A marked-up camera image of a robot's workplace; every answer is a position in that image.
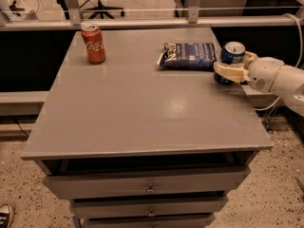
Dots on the black white sneaker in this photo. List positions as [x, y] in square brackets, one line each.
[6, 215]

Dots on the blue chip bag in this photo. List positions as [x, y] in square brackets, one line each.
[193, 56]

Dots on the metal railing frame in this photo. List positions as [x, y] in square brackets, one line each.
[139, 14]

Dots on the grey drawer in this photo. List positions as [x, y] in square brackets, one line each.
[126, 208]
[180, 221]
[146, 183]

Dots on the blue pepsi can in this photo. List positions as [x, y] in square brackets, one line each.
[232, 53]

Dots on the top grey drawer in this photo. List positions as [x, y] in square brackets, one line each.
[146, 183]

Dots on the grey drawer cabinet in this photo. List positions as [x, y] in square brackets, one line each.
[129, 115]

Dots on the middle grey drawer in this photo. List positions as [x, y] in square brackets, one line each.
[126, 208]

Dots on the red coca-cola can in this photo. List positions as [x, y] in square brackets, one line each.
[94, 43]

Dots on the bottom grey drawer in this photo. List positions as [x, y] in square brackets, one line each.
[180, 221]

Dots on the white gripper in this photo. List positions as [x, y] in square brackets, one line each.
[263, 72]

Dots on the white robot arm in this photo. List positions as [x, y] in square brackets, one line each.
[288, 85]

